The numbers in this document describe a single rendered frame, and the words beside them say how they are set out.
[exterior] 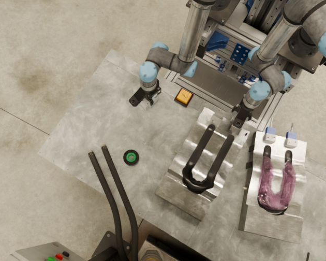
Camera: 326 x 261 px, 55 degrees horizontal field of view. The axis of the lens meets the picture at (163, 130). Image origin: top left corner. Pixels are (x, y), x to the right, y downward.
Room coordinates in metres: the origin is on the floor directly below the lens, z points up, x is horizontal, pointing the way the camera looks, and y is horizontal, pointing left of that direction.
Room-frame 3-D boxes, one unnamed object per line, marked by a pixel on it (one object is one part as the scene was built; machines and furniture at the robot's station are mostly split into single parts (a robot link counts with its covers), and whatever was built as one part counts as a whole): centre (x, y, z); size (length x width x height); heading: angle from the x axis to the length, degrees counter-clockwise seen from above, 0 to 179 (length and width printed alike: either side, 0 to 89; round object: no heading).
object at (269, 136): (0.49, -0.55, 0.86); 0.13 x 0.05 x 0.05; 172
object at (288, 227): (0.21, -0.57, 0.86); 0.50 x 0.26 x 0.11; 172
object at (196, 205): (0.29, -0.21, 0.87); 0.50 x 0.26 x 0.14; 154
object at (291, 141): (0.47, -0.66, 0.86); 0.13 x 0.05 x 0.05; 172
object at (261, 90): (0.56, -0.40, 1.14); 0.09 x 0.08 x 0.11; 123
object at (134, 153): (0.29, 0.15, 0.82); 0.08 x 0.08 x 0.04
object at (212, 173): (0.30, -0.23, 0.92); 0.35 x 0.16 x 0.09; 154
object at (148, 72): (0.60, 0.09, 1.14); 0.09 x 0.08 x 0.11; 163
